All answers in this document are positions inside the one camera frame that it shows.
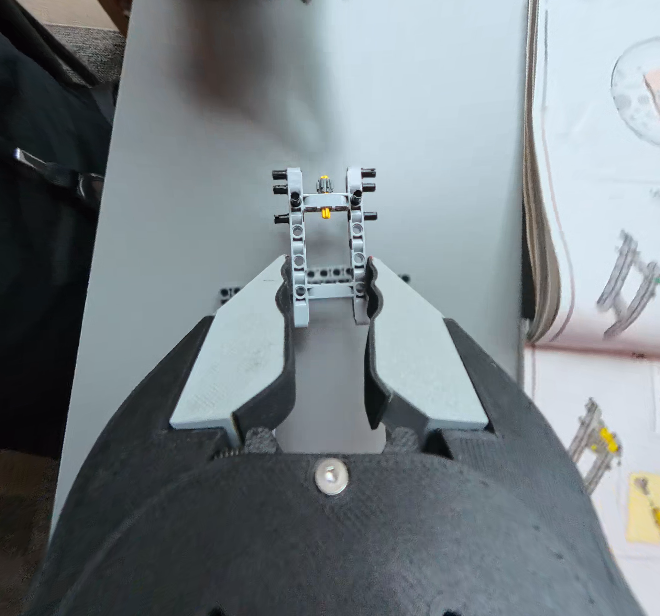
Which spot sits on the black office chair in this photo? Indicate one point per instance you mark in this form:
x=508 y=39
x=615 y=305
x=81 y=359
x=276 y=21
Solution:
x=41 y=33

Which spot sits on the lego instruction booklet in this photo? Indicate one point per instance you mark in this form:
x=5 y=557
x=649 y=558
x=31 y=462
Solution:
x=593 y=188

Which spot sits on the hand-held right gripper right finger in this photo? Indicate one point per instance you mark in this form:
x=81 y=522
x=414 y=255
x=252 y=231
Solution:
x=423 y=363

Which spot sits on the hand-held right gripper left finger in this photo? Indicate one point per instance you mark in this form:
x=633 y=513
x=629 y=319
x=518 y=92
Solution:
x=232 y=358

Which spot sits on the grey lego frame assembly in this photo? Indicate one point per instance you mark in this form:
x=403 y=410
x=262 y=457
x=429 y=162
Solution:
x=298 y=244

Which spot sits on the long grey lego beam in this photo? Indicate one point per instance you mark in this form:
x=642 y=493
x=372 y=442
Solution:
x=229 y=292

